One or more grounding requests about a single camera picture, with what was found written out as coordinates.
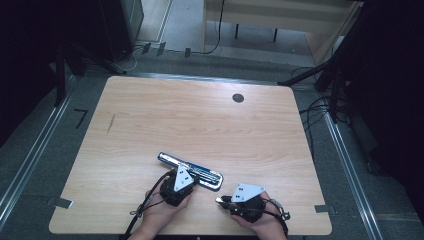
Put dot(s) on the black floor tape strip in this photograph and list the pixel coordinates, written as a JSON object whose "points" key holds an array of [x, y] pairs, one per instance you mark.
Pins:
{"points": [[161, 48], [146, 48], [187, 52]]}

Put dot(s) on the person's right hand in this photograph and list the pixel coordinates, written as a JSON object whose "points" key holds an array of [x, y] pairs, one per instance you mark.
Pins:
{"points": [[266, 226]]}

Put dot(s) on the grey tape piece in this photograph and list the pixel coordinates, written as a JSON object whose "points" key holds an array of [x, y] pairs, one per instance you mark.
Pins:
{"points": [[321, 208], [61, 202]]}

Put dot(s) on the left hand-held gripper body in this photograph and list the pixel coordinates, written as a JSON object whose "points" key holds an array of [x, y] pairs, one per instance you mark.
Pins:
{"points": [[176, 195]]}

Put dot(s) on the dark round table grommet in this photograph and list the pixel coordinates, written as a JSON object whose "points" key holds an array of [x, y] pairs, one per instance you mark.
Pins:
{"points": [[238, 98]]}

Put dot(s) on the metal floor rail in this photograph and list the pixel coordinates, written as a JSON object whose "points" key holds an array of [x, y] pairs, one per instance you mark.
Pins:
{"points": [[36, 150], [350, 173]]}

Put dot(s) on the blue stapler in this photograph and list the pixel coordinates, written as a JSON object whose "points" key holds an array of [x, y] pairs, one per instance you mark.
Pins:
{"points": [[206, 175]]}

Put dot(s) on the light wooden bench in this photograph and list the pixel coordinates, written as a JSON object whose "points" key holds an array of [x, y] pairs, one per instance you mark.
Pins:
{"points": [[283, 13]]}

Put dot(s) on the dark cabinet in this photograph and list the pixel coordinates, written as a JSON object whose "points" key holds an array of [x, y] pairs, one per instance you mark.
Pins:
{"points": [[121, 26]]}

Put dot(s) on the person's left hand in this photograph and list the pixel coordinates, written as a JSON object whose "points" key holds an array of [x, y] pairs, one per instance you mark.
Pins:
{"points": [[156, 216]]}

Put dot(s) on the black metal stand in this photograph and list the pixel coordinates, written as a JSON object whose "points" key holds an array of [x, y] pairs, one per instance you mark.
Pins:
{"points": [[335, 83], [60, 76]]}

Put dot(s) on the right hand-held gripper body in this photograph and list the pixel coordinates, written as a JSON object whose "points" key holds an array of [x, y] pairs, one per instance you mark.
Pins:
{"points": [[250, 208]]}

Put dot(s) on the black angled floor tape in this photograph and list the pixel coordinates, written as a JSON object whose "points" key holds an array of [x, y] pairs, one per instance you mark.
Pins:
{"points": [[81, 117]]}

